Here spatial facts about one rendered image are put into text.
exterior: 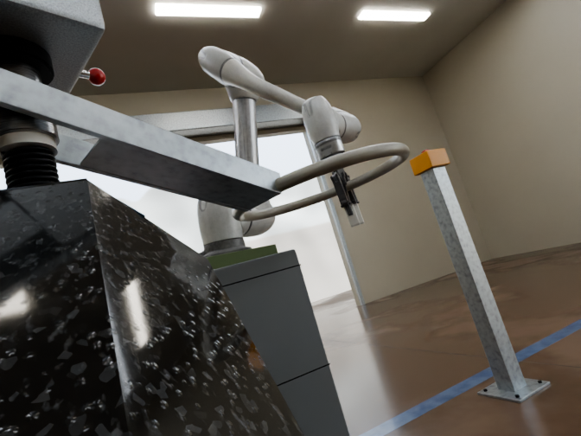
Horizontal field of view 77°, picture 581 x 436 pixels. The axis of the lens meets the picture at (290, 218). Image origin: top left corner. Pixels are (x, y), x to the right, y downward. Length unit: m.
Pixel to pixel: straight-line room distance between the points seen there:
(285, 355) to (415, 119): 7.08
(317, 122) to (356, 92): 6.29
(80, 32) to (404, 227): 6.48
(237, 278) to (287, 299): 0.18
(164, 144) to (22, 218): 0.38
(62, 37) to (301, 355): 1.03
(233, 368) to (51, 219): 0.16
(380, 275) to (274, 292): 5.22
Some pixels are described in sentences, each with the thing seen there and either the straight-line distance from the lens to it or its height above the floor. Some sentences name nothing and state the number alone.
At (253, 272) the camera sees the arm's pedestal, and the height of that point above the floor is 0.76.
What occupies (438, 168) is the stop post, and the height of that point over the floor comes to 0.99.
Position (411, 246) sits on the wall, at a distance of 6.88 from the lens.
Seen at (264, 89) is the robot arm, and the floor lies 1.39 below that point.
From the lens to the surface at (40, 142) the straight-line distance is 0.61.
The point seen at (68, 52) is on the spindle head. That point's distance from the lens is 0.70.
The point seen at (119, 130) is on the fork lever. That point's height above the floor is 0.99.
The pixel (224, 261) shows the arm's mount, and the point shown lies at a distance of 1.23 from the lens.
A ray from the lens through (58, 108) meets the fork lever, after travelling 0.61.
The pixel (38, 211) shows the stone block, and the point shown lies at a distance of 0.30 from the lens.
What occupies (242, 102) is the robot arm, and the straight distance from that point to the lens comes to 1.63.
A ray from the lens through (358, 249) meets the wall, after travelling 6.24.
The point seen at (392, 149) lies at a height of 0.91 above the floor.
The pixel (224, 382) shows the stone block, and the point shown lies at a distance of 0.22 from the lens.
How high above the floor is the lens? 0.70
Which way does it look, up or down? 9 degrees up
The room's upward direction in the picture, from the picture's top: 16 degrees counter-clockwise
